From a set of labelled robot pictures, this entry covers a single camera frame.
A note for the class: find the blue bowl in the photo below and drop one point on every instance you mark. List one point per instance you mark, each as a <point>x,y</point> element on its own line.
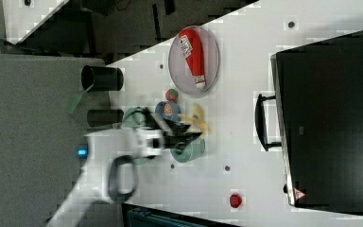
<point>159,110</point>

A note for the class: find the red plush strawberry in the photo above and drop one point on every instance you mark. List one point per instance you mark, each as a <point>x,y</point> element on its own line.
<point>235,200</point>

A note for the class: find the grey round plate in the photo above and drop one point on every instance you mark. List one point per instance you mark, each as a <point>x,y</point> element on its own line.
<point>180,72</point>

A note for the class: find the black cup top left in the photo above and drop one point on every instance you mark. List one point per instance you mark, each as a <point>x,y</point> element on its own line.
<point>98,118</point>

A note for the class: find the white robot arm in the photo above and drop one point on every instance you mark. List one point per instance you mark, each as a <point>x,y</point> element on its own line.
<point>109,173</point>

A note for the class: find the yellow plush peeled banana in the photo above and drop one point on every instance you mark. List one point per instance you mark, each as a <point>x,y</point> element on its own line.
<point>197,120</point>

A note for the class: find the red plush raspberry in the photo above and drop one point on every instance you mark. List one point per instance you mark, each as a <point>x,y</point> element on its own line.
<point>172,95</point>

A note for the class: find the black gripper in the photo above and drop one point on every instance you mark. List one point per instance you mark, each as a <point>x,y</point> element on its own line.
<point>150,140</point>

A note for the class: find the green measuring cup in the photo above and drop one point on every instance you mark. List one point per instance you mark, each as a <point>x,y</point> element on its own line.
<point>192,152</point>

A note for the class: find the black round pot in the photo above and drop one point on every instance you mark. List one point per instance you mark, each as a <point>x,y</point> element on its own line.
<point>99,78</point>

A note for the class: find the red plush ketchup bottle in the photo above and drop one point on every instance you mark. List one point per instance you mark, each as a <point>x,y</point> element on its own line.
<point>191,48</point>

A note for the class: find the black and silver toaster oven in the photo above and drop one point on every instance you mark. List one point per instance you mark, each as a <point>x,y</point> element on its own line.
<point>318,92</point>

